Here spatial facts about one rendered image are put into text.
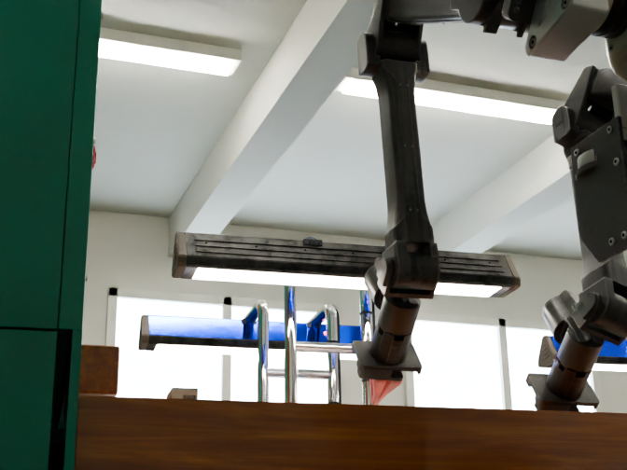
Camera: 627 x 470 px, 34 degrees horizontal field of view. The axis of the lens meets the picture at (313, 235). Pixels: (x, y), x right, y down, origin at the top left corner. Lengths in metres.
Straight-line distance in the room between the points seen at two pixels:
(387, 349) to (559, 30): 0.61
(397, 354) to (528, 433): 0.24
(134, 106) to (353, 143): 1.28
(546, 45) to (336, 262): 0.70
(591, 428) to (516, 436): 0.12
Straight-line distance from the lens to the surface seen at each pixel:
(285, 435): 1.40
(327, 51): 4.50
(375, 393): 1.65
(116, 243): 7.06
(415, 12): 1.59
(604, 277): 1.60
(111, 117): 5.77
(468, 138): 6.06
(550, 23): 1.21
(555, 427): 1.54
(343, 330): 2.39
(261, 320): 2.18
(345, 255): 1.82
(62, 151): 1.43
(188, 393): 1.41
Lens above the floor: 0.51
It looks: 19 degrees up
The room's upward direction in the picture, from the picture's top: 1 degrees counter-clockwise
